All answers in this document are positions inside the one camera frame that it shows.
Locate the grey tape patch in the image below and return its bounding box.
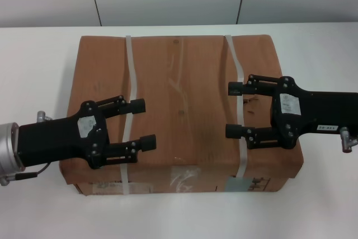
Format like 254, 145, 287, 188
226, 177, 250, 193

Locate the left gripper cable with plugs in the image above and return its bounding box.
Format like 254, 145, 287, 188
0, 110, 61, 187

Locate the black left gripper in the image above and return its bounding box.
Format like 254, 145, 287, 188
18, 95, 147, 171

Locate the brown cardboard box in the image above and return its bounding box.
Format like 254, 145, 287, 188
59, 34, 305, 196

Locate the clear tape patch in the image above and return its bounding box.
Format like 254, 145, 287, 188
169, 166, 202, 193

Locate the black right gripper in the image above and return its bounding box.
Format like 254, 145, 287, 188
225, 74, 358, 151

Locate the gripper cable with plugs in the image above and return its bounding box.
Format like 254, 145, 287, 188
0, 110, 61, 187
339, 126, 358, 154

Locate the right gripper cable with plugs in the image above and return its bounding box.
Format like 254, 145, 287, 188
339, 126, 358, 154

